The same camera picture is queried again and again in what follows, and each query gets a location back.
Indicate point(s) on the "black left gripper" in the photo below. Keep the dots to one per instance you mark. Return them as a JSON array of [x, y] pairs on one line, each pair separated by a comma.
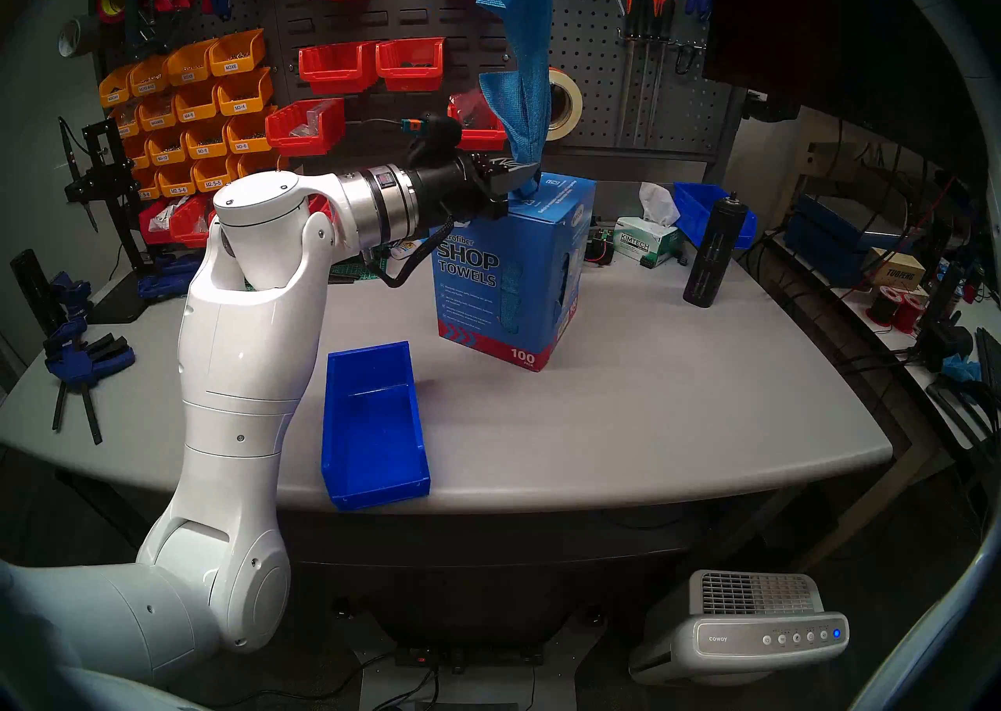
[[457, 189]]

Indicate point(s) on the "blue shop towel box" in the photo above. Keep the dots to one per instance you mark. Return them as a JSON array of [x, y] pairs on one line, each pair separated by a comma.
[[500, 303]]

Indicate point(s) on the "blue plastic storage bin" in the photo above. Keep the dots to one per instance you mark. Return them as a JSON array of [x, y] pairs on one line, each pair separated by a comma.
[[375, 436], [700, 205]]

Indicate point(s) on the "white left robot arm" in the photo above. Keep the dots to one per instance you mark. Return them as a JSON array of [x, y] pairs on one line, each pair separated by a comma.
[[250, 342]]

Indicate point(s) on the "red plastic parts bin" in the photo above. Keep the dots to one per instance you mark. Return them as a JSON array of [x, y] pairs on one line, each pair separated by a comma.
[[301, 143], [336, 75], [191, 231], [152, 231], [408, 75], [481, 140]]

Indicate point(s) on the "clear plastic parts bag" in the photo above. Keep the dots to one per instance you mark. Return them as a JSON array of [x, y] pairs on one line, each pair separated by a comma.
[[469, 109], [317, 119]]

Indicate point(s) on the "cream masking tape roll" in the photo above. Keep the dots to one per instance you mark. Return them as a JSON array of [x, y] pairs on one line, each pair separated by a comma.
[[575, 103]]

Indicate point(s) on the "small green circuit board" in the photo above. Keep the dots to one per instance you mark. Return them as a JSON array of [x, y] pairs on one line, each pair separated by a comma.
[[598, 248]]

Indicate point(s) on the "white glue bottle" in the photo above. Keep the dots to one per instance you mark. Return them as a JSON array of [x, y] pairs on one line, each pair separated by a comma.
[[407, 250]]

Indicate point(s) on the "green white Kimtech wipes box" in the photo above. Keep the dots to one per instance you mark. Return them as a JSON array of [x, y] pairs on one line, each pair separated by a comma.
[[645, 244]]

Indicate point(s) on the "white tissue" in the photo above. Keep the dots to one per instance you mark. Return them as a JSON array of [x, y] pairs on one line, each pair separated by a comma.
[[658, 205]]

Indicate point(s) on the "green cutting mat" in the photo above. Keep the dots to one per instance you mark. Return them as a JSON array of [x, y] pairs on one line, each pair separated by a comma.
[[352, 272]]

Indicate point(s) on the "black perforated pegboard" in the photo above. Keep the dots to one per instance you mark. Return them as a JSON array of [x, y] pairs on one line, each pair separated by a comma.
[[594, 21], [195, 21]]

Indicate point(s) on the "small orange parts bin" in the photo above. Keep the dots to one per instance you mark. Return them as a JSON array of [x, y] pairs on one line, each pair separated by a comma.
[[249, 143], [116, 92], [147, 191], [175, 187], [166, 156], [195, 111], [156, 120], [244, 103], [211, 179], [235, 62], [148, 82], [205, 149], [125, 127], [262, 164], [189, 72], [137, 158]]

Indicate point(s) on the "dark blue storage crate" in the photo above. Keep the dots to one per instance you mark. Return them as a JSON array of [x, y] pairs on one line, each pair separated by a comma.
[[829, 240]]

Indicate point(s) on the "black computer monitor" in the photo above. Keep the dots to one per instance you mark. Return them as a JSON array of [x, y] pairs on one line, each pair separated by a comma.
[[821, 21]]

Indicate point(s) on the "blue bar clamp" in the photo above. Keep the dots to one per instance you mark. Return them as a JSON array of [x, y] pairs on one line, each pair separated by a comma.
[[82, 365], [69, 295], [164, 279]]

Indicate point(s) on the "small cardboard box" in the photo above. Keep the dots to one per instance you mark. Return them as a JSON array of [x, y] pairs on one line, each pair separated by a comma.
[[895, 272]]

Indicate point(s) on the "black metal stand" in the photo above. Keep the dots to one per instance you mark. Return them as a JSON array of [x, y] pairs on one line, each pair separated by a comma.
[[113, 197]]

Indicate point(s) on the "white air purifier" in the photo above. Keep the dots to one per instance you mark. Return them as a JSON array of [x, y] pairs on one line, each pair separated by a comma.
[[758, 635]]

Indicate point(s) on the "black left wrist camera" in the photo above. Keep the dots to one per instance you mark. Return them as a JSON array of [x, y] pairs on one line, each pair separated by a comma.
[[434, 137]]

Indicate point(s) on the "black louvered wall panel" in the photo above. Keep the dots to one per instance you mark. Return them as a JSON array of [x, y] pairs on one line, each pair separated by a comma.
[[407, 14]]

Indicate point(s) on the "metal hook rail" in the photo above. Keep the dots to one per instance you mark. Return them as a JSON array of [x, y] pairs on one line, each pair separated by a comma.
[[684, 42]]

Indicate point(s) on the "grey duct tape roll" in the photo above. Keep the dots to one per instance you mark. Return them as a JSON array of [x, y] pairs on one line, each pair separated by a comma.
[[82, 33]]

